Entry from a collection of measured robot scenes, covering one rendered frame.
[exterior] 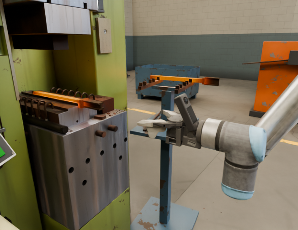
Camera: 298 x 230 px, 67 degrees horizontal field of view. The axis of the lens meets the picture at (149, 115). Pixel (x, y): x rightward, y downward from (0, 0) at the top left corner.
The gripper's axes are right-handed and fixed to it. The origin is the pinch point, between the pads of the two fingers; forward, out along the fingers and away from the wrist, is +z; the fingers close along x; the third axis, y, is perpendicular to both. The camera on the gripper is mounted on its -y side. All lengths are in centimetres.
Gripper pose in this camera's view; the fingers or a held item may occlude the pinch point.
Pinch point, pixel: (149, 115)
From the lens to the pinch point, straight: 78.7
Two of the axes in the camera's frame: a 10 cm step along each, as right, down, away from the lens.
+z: -8.4, -1.6, 5.1
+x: 5.4, -2.6, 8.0
